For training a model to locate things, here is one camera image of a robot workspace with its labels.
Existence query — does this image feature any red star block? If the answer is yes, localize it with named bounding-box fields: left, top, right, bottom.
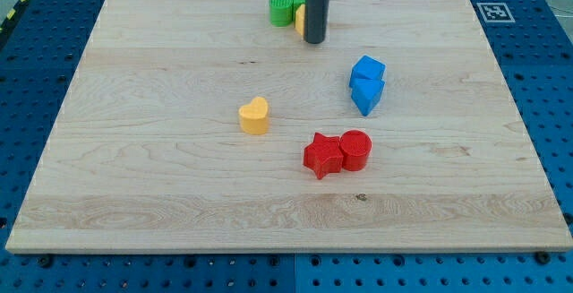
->
left=303, top=133, right=344, bottom=179

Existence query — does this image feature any blue triangle block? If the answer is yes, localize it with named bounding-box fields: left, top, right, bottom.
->
left=351, top=79, right=385, bottom=116

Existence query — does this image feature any yellow block behind rod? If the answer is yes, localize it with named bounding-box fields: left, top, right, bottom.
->
left=295, top=4, right=305, bottom=37

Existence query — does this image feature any yellow heart block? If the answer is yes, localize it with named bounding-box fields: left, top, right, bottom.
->
left=238, top=97, right=269, bottom=135

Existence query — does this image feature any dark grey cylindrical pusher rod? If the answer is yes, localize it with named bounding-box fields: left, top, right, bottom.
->
left=304, top=0, right=329, bottom=44

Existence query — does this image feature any light wooden board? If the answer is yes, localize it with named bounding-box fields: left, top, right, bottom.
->
left=6, top=0, right=572, bottom=254

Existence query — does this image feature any green cylinder block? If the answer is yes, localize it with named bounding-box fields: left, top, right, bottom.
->
left=269, top=0, right=294, bottom=27

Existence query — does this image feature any white fiducial marker tag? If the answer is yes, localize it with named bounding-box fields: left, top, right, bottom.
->
left=477, top=2, right=515, bottom=23

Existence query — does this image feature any blue cube block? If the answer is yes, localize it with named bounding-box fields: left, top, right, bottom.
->
left=349, top=55, right=386, bottom=88

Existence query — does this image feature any red cylinder block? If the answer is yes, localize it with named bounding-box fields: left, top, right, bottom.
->
left=339, top=130, right=372, bottom=171

